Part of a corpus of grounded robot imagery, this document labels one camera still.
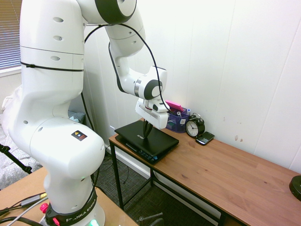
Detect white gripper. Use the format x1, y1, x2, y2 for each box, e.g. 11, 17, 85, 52
135, 98, 169, 140

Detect black laptop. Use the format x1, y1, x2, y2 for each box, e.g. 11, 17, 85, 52
114, 120, 180, 165

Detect purple mesh desk organizer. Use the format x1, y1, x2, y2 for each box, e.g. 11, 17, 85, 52
165, 107, 191, 134

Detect pink notepad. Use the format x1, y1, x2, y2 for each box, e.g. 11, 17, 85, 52
164, 100, 185, 113

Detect black alarm clock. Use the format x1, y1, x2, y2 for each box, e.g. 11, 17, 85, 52
185, 113, 206, 138

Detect black mobile phone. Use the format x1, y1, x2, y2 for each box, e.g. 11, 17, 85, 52
195, 131, 216, 146

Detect teal cushion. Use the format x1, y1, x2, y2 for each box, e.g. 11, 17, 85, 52
67, 110, 86, 124

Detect black tripod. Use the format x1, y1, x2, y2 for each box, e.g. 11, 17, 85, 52
0, 143, 33, 175

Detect ethernet adapter dongle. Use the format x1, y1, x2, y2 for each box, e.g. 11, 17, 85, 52
20, 196, 41, 208

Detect white patterned bedding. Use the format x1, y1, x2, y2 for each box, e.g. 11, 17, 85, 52
0, 130, 43, 190

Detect light wooden robot table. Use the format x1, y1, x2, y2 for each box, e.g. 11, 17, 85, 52
0, 166, 139, 226

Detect white window blinds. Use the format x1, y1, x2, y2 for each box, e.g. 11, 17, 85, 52
0, 0, 23, 71

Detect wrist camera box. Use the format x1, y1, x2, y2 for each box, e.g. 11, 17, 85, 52
152, 100, 171, 114

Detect black power cord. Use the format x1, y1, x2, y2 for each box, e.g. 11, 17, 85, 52
103, 150, 134, 186

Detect black cable along robot arm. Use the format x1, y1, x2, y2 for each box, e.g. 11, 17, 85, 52
84, 23, 171, 112

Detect wooden desk with black frame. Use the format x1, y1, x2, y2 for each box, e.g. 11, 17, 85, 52
108, 119, 301, 226

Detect black cable tie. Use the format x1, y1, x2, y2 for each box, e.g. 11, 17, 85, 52
20, 61, 85, 73

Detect grey cable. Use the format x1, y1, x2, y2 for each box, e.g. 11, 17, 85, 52
0, 202, 46, 226

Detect thick black cable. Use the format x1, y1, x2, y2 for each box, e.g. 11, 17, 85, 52
0, 216, 45, 226

